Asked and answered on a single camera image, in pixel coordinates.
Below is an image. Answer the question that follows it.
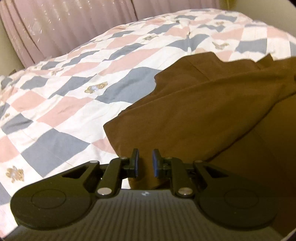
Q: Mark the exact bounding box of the brown long-sleeve garment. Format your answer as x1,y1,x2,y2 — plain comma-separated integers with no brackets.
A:
104,52,295,189

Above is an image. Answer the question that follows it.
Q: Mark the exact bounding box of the checkered patchwork quilt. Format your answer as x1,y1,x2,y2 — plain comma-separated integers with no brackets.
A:
1,9,295,237

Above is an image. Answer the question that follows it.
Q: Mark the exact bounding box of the pink curtain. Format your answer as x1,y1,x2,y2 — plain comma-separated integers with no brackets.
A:
1,0,220,67

